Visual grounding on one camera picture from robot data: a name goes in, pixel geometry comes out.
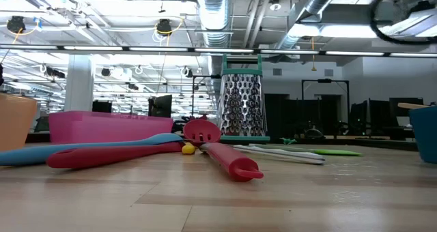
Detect yellow silicone spoon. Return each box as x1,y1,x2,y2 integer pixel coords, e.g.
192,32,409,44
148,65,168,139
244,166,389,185
180,142,197,156

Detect red slotted spoon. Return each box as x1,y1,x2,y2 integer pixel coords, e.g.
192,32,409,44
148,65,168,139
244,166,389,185
183,119,264,183

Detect grey green patterned knife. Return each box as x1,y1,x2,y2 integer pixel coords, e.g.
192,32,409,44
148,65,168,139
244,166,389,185
234,144,317,158

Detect white blue patterned knife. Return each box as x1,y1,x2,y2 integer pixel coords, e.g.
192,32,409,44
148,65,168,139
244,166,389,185
238,147,326,165

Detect dark red solid spoon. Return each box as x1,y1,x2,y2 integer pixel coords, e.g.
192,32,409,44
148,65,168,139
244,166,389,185
46,141,185,170

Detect green silicone spatula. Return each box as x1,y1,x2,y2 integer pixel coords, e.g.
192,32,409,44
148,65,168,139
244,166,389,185
252,143,363,157

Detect blue silicone spoon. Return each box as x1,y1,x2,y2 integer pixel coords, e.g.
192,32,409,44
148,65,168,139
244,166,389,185
0,132,184,167

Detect red spatula wooden handle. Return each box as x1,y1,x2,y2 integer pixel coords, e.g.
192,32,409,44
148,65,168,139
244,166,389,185
397,102,432,111

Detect teal metal box grater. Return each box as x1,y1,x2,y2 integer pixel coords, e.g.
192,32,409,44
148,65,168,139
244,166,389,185
213,53,271,145

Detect long strip light bar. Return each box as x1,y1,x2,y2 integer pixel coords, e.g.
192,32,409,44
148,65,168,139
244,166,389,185
0,44,437,58

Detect pink plastic bin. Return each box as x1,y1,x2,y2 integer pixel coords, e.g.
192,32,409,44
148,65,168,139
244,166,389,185
48,110,174,145

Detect small dark office monitor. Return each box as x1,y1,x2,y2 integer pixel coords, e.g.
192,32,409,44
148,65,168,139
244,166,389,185
91,100,113,113

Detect white building pillar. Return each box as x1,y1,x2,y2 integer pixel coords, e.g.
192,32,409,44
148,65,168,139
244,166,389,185
64,54,95,113

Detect orange plastic bin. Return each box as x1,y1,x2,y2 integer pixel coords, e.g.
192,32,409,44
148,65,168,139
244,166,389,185
0,92,38,153

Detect blue plastic bin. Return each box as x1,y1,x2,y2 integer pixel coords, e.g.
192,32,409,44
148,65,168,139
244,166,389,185
408,105,437,164

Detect wide silver ventilation duct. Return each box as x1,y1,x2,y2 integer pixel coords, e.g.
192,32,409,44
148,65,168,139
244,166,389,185
195,0,234,48

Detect black hanging cable reel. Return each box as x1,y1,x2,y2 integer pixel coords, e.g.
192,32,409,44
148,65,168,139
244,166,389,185
6,15,27,34
156,18,174,38

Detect yellow hanging cord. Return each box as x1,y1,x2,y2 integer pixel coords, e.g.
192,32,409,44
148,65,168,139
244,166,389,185
309,36,318,72

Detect black metal gantry frame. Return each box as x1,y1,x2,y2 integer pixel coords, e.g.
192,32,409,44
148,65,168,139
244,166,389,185
300,78,351,124

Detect black metal table frame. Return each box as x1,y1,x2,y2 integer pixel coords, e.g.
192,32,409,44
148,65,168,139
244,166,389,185
25,131,421,153

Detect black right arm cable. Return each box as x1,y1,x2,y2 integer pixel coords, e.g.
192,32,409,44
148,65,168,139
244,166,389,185
370,0,437,45

